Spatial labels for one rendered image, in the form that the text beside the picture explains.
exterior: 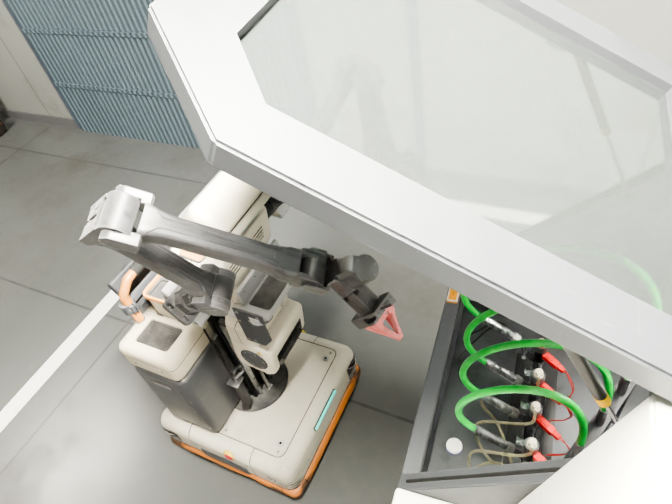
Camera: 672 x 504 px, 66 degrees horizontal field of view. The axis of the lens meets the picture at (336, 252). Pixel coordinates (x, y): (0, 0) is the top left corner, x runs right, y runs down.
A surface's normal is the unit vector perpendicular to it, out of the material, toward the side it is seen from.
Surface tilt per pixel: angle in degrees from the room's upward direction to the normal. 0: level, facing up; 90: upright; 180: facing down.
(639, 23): 90
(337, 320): 0
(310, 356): 0
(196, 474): 0
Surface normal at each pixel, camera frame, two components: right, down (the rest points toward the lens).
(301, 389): -0.17, -0.69
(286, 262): 0.41, -0.33
